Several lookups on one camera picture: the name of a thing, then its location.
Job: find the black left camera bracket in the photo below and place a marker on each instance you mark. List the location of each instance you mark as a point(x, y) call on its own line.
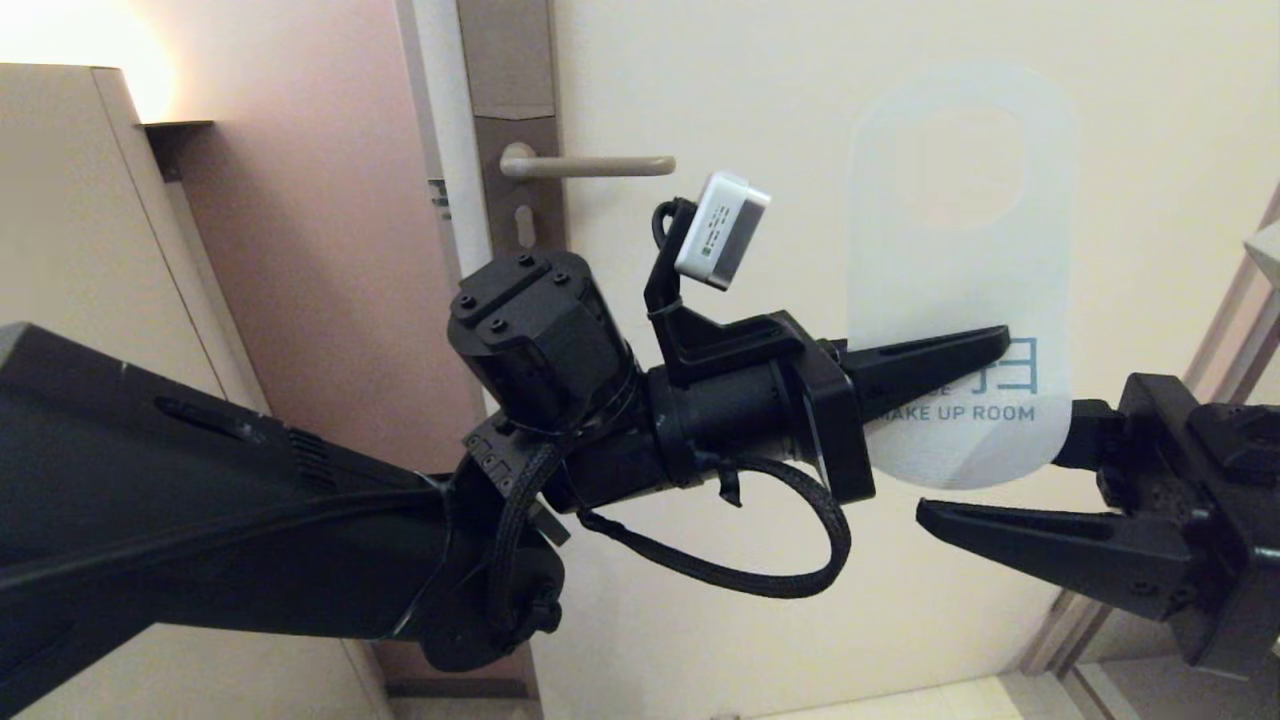
point(700, 350)

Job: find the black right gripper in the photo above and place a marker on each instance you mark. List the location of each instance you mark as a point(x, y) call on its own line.
point(1240, 520)

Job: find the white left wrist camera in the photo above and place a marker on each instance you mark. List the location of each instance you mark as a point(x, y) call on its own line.
point(720, 235)

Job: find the white and blue door hanger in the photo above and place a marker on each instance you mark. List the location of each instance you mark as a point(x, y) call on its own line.
point(960, 250)

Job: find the brown door lock plate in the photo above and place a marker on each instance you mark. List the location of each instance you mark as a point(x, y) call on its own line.
point(505, 60)

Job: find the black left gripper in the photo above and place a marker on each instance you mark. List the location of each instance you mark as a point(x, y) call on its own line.
point(740, 420)

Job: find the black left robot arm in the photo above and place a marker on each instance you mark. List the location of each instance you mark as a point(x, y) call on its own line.
point(200, 520)

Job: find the white room door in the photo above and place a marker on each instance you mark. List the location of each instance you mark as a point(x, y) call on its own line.
point(750, 650)

